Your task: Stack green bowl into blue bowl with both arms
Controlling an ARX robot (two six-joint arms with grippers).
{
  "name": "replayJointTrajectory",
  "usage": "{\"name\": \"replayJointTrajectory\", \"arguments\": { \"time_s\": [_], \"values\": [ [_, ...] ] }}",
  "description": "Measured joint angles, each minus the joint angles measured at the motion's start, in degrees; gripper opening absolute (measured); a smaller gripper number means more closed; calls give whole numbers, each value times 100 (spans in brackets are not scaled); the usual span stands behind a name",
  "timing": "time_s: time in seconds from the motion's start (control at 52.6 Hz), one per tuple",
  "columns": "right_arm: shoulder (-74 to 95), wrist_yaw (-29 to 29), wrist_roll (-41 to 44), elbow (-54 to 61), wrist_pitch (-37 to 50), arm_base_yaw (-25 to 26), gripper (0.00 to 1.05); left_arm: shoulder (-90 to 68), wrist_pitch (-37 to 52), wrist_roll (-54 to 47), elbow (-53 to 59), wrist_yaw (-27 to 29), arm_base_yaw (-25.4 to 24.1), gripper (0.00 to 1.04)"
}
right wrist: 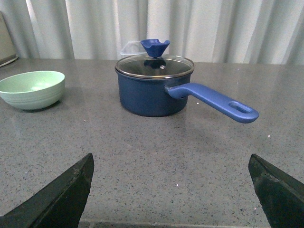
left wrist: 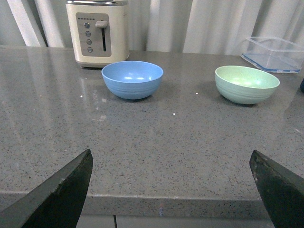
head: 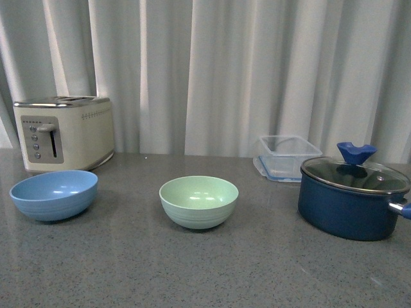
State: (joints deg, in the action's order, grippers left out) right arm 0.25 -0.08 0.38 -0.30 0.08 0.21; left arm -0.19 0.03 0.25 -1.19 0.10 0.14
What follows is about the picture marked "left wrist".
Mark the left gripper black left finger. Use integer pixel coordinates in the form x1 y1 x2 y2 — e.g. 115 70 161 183
0 149 93 228

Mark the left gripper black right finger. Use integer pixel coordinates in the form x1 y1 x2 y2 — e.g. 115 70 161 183
249 150 304 228

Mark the green bowl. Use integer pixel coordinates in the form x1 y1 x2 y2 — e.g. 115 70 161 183
215 66 280 105

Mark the blue bowl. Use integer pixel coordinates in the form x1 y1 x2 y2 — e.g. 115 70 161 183
101 61 163 100

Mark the blue cooking pot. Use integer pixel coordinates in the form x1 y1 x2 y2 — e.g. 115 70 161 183
300 79 304 93

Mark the clear plastic food container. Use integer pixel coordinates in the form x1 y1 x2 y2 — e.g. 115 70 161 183
240 37 304 74

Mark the cream toaster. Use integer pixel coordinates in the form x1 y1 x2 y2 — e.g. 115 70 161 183
66 0 130 68

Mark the white curtain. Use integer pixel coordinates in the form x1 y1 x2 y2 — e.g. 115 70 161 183
0 0 304 55

